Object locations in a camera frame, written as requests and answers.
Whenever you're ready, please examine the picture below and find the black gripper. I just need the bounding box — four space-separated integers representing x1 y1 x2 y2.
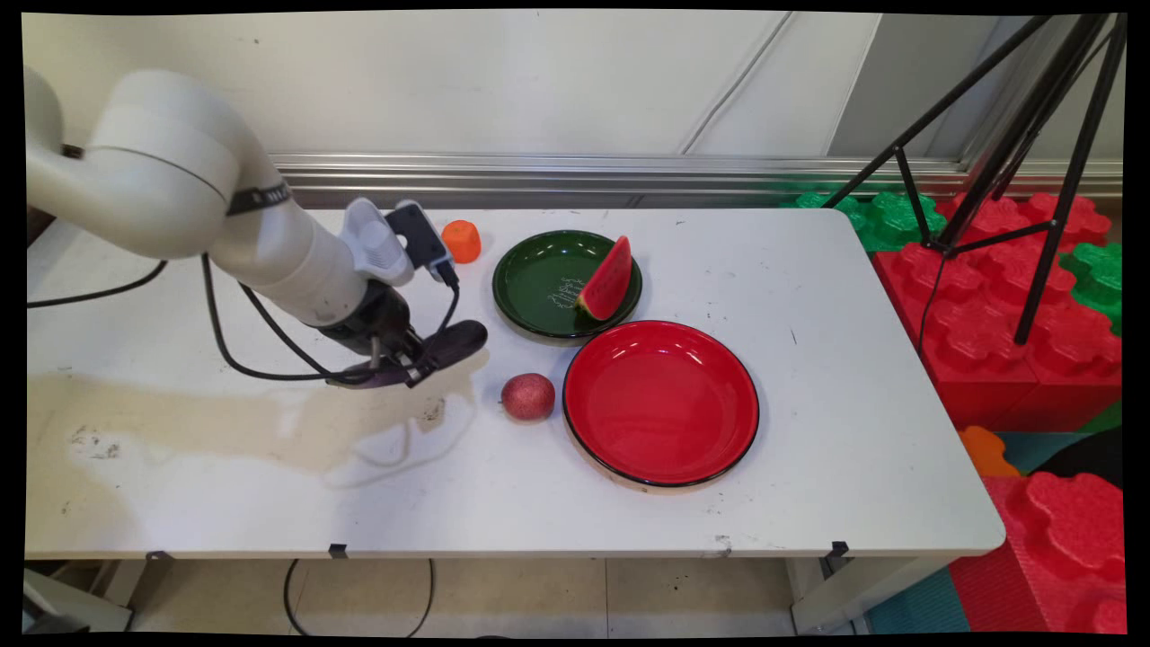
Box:
318 282 460 390

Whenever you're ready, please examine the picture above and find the purple toy eggplant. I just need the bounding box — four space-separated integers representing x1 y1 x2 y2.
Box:
327 320 490 390

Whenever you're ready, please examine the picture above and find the orange toy fruit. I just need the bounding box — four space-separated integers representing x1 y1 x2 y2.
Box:
440 219 482 265

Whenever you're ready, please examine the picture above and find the red toy apple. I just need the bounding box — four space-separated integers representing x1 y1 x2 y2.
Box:
500 373 557 422

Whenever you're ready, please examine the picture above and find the dark green plate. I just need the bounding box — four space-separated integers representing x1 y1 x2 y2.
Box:
491 230 643 346

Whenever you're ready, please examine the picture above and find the toy watermelon slice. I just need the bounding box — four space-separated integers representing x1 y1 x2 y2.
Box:
575 235 634 323

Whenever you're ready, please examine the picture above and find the red plate black rim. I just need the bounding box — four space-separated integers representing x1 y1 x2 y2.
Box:
562 320 761 489

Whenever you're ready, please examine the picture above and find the white table leg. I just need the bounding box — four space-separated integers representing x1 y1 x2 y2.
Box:
22 562 149 634
791 555 955 635

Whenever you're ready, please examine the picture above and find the green foam block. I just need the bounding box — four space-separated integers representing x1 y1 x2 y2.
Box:
1060 241 1124 335
780 184 950 254

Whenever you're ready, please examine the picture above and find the large red foam block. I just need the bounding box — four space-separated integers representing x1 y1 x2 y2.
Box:
874 191 1124 432

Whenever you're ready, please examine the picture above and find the orange foam piece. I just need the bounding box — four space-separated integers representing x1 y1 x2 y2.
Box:
957 425 1022 478

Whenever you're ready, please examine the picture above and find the black tripod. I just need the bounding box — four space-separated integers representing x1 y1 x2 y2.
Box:
822 13 1128 348

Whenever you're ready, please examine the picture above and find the black wrist camera white mount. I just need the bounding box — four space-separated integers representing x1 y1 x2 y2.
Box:
339 198 461 288

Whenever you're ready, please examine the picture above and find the black floor cable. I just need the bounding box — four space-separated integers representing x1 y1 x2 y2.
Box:
283 558 436 638

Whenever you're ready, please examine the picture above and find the aluminium wall rail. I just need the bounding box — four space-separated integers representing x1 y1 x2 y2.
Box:
268 151 1124 211

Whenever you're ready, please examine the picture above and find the white wall cable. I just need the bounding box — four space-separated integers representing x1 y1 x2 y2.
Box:
678 11 797 155

